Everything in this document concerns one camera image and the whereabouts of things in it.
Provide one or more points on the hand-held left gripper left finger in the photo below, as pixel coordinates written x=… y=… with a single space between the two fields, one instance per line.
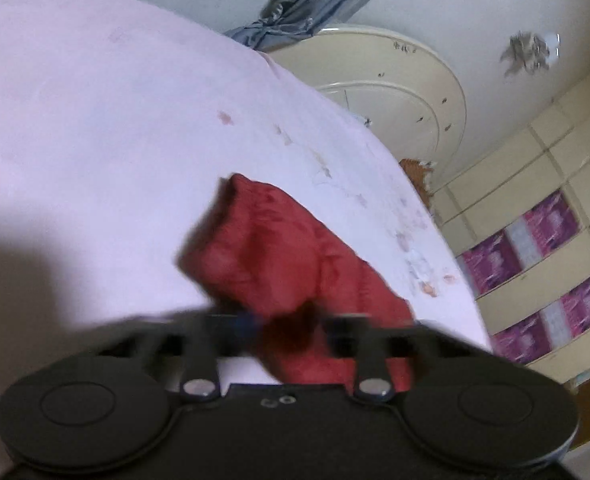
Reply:
x=237 y=331

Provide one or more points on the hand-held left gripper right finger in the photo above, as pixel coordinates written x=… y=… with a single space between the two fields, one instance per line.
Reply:
x=347 y=335

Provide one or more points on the red puffer jacket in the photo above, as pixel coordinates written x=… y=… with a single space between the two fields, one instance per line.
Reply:
x=270 y=265

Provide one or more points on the pink floral bed sheet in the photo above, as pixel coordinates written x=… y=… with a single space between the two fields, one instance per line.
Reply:
x=100 y=135

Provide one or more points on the cream wooden headboard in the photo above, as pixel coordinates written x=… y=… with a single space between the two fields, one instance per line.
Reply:
x=400 y=85

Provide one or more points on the cream wardrobe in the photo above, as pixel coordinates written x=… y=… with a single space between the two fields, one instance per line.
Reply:
x=535 y=160

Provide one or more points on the grey curtain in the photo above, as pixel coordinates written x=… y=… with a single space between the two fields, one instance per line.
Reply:
x=305 y=5

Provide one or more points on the purple wall poster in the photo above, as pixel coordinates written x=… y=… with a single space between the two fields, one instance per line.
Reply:
x=520 y=340
x=550 y=222
x=490 y=265
x=585 y=304

